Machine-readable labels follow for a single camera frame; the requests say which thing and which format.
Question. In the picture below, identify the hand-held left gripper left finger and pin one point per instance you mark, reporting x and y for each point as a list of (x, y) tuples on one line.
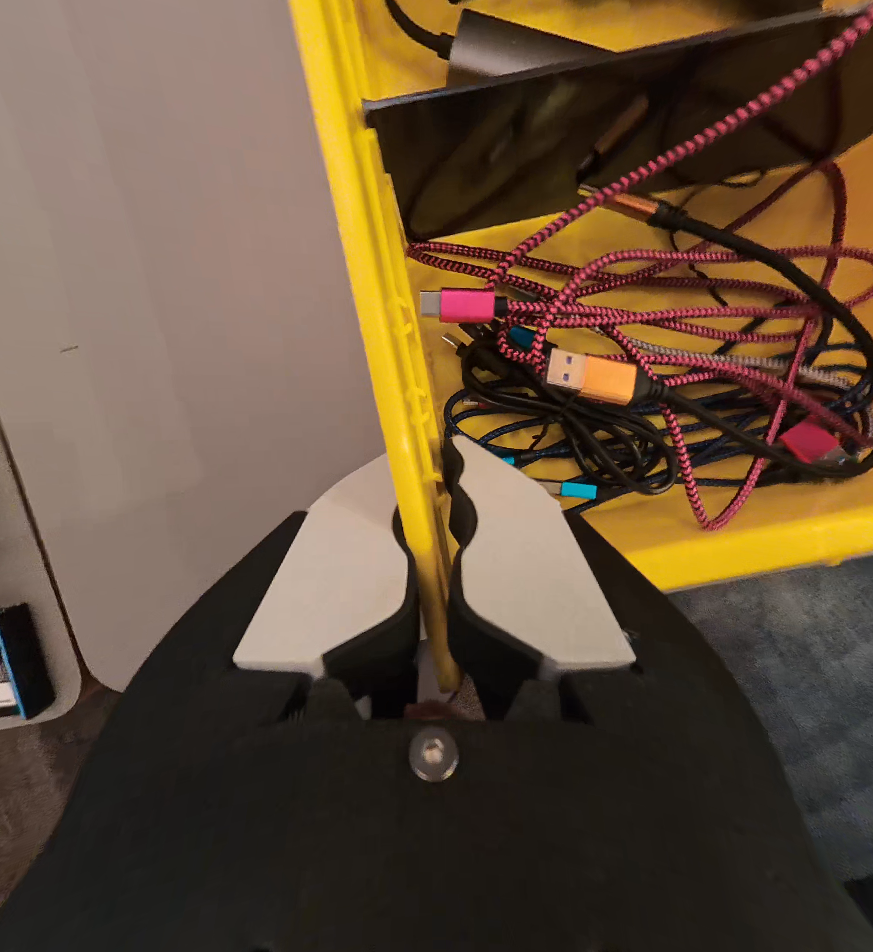
[(325, 587)]

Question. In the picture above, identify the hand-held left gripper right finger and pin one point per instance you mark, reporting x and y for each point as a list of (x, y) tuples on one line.
[(541, 587)]

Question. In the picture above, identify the yellow plastic bin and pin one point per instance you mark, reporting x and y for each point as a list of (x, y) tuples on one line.
[(779, 543)]

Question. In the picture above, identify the black bin divider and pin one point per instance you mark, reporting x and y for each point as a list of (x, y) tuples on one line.
[(481, 149)]

